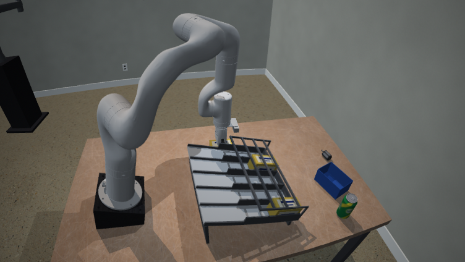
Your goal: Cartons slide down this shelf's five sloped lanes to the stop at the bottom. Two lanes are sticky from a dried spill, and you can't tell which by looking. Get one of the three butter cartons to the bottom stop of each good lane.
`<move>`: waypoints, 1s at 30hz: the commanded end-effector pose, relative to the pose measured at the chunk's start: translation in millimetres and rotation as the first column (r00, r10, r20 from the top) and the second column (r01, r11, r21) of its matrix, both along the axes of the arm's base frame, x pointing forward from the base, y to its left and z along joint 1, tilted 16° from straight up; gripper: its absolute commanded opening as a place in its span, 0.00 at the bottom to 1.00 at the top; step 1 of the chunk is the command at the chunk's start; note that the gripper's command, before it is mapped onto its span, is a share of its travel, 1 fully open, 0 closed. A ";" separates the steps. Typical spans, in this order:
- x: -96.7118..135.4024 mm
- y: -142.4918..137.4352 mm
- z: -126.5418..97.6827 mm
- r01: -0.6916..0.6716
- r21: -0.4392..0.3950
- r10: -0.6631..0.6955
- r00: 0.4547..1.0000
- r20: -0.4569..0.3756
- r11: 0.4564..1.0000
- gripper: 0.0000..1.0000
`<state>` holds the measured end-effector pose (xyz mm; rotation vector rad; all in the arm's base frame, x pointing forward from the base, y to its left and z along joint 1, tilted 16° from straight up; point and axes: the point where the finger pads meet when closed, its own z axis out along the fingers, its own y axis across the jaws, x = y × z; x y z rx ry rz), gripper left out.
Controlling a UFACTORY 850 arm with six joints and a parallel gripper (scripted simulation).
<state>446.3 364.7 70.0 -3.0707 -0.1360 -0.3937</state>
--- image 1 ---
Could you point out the blue open bin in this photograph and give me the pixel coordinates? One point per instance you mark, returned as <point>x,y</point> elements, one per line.
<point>333,180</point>

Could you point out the green and yellow drink can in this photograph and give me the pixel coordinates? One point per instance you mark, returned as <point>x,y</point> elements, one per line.
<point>347,205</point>

